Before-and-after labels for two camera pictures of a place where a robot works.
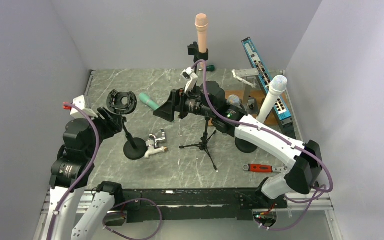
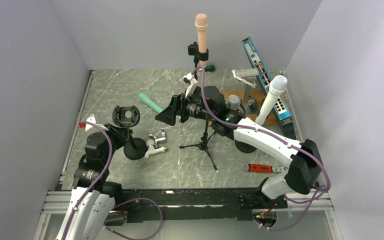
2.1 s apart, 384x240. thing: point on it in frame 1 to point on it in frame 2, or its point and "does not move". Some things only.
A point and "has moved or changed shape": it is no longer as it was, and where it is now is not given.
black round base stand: (245, 146) does not move
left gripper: (113, 124) to (121, 134)
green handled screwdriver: (211, 68) does not move
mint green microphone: (144, 97) does not move
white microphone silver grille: (278, 85) does not move
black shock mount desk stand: (125, 102) has moved or changed shape
